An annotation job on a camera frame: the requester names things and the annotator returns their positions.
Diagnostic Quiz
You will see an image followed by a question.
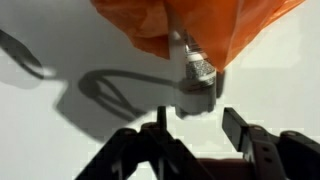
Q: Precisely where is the orange plastic bag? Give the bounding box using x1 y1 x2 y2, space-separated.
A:
90 0 306 74

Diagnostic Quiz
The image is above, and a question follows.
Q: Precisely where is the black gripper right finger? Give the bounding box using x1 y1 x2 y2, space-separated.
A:
221 107 320 180

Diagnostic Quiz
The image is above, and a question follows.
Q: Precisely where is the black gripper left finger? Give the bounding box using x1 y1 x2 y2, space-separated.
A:
75 105 214 180

